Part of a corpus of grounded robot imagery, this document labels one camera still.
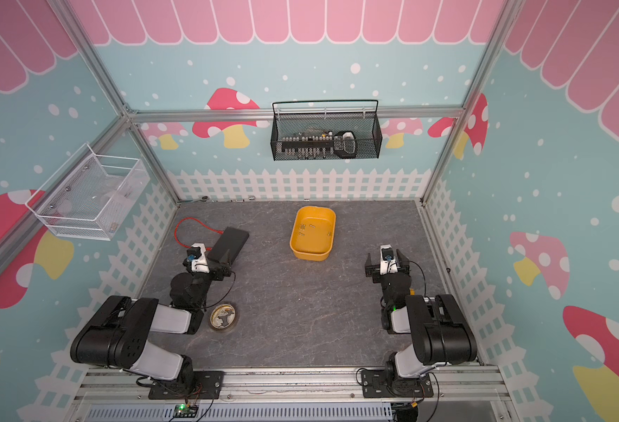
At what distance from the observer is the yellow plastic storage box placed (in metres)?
1.00

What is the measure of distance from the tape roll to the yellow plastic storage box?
302 mm

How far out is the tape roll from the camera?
86cm
